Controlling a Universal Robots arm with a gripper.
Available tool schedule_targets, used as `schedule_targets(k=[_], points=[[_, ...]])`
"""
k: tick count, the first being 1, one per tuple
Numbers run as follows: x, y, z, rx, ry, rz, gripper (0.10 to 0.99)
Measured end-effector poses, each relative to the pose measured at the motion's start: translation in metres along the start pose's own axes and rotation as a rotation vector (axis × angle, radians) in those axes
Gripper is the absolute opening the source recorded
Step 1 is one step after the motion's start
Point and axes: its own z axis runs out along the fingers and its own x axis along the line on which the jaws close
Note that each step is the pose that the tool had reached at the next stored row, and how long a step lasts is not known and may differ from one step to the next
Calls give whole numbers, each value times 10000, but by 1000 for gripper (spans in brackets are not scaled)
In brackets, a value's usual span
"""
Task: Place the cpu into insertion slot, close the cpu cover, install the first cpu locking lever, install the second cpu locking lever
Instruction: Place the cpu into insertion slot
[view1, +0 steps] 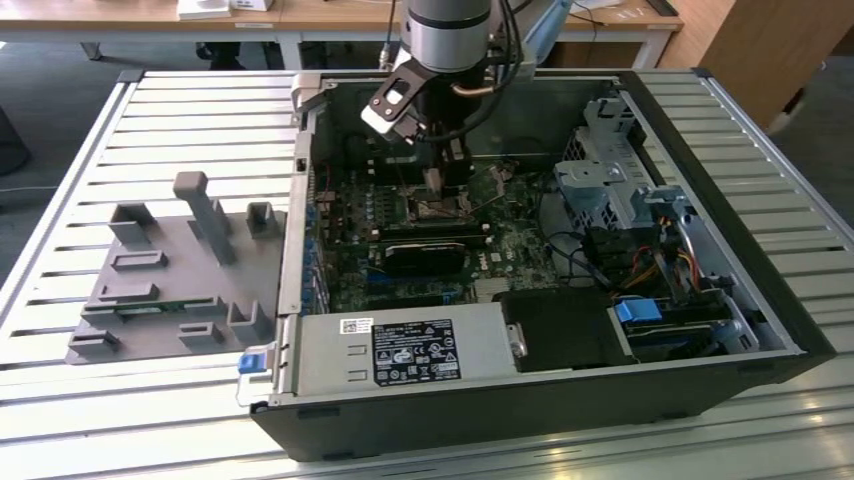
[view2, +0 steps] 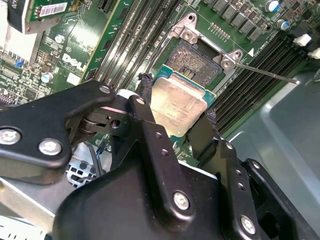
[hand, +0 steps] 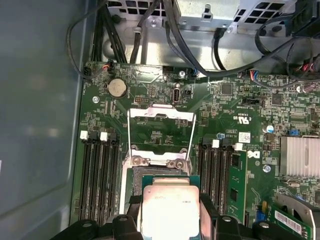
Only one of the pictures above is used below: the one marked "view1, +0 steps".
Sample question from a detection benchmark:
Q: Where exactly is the metal socket cover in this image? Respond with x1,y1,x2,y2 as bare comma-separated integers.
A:
484,160,520,185

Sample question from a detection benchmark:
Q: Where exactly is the CPU socket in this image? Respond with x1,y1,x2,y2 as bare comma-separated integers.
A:
398,183,476,225

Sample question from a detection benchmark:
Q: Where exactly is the black fan shroud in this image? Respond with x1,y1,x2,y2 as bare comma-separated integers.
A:
339,133,468,185

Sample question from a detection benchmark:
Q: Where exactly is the black RAM stick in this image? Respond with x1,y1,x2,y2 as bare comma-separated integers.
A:
376,224,488,244

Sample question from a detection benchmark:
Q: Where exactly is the green motherboard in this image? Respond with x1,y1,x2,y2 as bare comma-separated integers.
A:
310,159,568,314

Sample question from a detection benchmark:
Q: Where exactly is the black graphics card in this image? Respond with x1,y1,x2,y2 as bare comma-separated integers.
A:
383,241,472,277

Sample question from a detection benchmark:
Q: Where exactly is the metal drive cage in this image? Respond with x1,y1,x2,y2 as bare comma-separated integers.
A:
551,97,689,231

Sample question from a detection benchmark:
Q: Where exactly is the pale blue teach pendant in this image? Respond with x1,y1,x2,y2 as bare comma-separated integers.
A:
522,0,574,66

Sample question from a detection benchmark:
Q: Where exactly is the silver chipset heatsink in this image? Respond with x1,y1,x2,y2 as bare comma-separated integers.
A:
472,278,508,301

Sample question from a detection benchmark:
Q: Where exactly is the black chair base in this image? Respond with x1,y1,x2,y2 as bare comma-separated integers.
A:
196,42,246,71

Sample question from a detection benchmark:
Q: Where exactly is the black drive box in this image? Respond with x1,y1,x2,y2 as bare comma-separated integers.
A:
498,287,639,374

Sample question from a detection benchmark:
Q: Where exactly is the blue disk carrier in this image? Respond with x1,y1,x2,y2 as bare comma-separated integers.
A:
614,298,663,326

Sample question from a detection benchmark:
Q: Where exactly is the large white box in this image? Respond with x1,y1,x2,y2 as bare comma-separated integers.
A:
176,0,235,21

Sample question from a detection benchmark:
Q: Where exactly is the silver power supply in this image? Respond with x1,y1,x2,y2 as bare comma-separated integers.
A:
292,302,526,396

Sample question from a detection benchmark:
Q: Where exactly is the grey parts rack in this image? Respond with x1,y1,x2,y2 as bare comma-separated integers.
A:
63,170,288,367

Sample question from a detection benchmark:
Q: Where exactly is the wooden cabinet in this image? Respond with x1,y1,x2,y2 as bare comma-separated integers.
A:
657,0,854,131

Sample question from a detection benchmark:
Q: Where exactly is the green RAM stick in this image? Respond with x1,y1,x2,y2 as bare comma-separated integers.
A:
116,298,219,317

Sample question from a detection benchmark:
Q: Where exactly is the wooden desk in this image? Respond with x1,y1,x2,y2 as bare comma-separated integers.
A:
0,0,686,71

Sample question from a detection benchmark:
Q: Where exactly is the black PC case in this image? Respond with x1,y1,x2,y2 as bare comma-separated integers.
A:
247,69,839,462

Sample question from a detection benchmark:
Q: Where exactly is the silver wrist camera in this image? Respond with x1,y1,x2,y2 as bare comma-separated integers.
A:
360,64,435,144

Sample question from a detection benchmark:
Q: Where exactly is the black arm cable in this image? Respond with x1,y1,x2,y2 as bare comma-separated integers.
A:
419,0,532,146

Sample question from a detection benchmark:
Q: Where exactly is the yellow orange wire bundle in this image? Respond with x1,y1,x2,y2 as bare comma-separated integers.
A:
626,214,702,294

